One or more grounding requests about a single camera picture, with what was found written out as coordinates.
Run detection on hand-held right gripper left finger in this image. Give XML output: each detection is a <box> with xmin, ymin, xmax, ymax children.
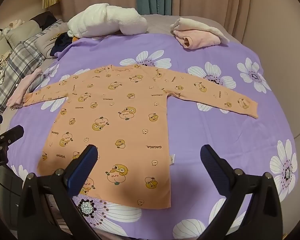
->
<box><xmin>17</xmin><ymin>144</ymin><xmax>102</xmax><ymax>240</ymax></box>

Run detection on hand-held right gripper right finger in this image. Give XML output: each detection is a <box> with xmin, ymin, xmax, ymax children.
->
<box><xmin>200</xmin><ymin>144</ymin><xmax>283</xmax><ymax>240</ymax></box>

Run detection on orange cartoon print shirt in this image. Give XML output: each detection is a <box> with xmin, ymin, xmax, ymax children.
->
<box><xmin>24</xmin><ymin>64</ymin><xmax>259</xmax><ymax>209</ymax></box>

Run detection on pink and grey folded clothes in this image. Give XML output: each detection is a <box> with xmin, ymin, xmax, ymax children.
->
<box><xmin>6</xmin><ymin>69</ymin><xmax>43</xmax><ymax>109</ymax></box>

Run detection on purple floral blanket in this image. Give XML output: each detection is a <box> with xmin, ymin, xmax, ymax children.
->
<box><xmin>9</xmin><ymin>34</ymin><xmax>297</xmax><ymax>238</ymax></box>

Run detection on grey cloth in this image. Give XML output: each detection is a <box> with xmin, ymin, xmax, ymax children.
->
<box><xmin>27</xmin><ymin>72</ymin><xmax>46</xmax><ymax>93</ymax></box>

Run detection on grey plaid quilt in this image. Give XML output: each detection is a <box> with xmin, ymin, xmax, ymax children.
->
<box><xmin>0</xmin><ymin>20</ymin><xmax>70</xmax><ymax>117</ymax></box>

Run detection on plush toy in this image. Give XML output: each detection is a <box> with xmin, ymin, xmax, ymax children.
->
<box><xmin>0</xmin><ymin>20</ymin><xmax>25</xmax><ymax>48</ymax></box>

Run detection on olive grey pillow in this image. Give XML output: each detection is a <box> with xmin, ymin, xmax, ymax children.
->
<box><xmin>5</xmin><ymin>19</ymin><xmax>43</xmax><ymax>47</ymax></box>

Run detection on dark navy cloth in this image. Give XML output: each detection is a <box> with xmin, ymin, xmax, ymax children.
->
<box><xmin>51</xmin><ymin>33</ymin><xmax>74</xmax><ymax>55</ymax></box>

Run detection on dark brown cushion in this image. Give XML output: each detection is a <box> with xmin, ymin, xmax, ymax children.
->
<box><xmin>30</xmin><ymin>11</ymin><xmax>58</xmax><ymax>30</ymax></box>

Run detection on pink folded garment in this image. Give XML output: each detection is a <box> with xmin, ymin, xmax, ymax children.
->
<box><xmin>173</xmin><ymin>29</ymin><xmax>222</xmax><ymax>49</ymax></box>

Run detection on cream folded cloth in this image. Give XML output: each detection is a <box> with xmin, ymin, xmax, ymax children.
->
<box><xmin>170</xmin><ymin>17</ymin><xmax>230</xmax><ymax>44</ymax></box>

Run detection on white fluffy blanket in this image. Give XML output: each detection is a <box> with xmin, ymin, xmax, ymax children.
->
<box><xmin>67</xmin><ymin>3</ymin><xmax>148</xmax><ymax>38</ymax></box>

